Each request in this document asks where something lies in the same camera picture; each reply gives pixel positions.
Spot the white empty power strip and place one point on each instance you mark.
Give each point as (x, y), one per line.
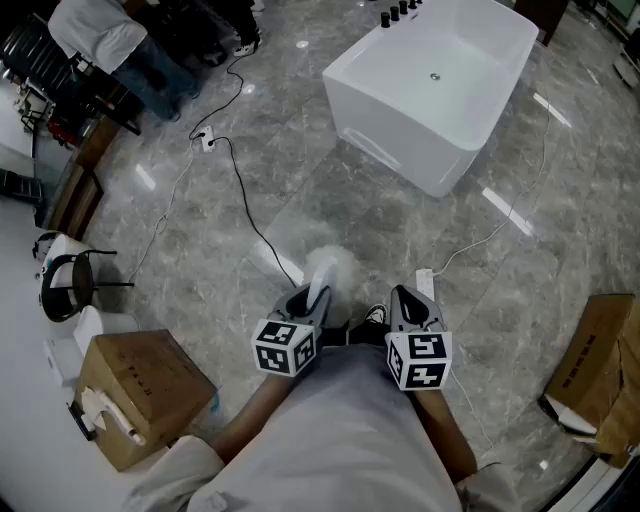
(425, 284)

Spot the person's grey shirt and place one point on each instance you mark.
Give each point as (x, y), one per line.
(340, 440)

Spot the black metal stool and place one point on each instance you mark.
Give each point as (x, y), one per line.
(82, 282)

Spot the person's black white shoe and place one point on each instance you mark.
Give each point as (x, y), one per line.
(376, 314)

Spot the white flat box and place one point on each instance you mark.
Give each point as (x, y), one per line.
(62, 362)

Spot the closed brown cardboard box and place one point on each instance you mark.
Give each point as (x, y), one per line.
(145, 395)

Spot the torn brown cardboard box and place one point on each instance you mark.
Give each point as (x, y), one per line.
(597, 360)

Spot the person's left forearm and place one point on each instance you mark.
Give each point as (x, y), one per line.
(250, 420)

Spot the white round bucket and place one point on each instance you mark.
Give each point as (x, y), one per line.
(62, 250)

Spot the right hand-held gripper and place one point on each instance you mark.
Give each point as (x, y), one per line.
(422, 360)

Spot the person's right forearm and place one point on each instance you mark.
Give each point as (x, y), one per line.
(445, 430)

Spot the white helmet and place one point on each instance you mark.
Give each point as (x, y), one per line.
(42, 245)

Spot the white grey cylinder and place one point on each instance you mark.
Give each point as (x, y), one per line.
(90, 327)

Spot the wooden step platform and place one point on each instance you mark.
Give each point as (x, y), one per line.
(85, 185)

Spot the white power strip with plugs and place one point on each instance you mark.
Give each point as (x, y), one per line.
(205, 138)

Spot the white fluffy cloth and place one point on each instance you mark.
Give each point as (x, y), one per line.
(346, 270)

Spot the white bathtub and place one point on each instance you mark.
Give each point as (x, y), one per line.
(450, 125)

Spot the person's black trousers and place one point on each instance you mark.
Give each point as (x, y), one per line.
(335, 336)

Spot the person's beige jacket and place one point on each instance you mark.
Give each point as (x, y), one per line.
(170, 480)

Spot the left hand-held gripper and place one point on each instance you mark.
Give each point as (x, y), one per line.
(280, 350)

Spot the crumpled white paper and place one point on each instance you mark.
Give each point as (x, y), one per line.
(100, 407)

